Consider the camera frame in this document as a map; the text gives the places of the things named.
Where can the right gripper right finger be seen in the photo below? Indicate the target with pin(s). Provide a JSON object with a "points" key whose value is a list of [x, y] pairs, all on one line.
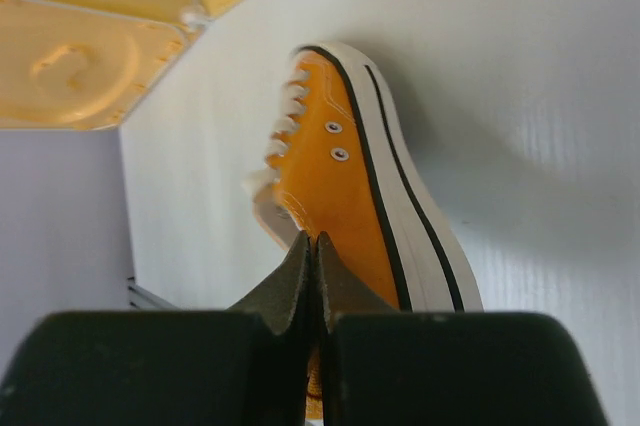
{"points": [[380, 366]]}

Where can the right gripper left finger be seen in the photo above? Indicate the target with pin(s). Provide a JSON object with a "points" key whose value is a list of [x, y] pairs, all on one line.
{"points": [[246, 365]]}

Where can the orange canvas sneaker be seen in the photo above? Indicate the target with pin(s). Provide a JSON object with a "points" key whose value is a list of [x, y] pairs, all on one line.
{"points": [[337, 163]]}

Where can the yellow cabinet door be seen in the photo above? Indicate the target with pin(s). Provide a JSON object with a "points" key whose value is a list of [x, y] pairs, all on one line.
{"points": [[67, 67]]}

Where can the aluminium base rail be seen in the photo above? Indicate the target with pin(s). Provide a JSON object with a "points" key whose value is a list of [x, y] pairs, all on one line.
{"points": [[141, 299]]}

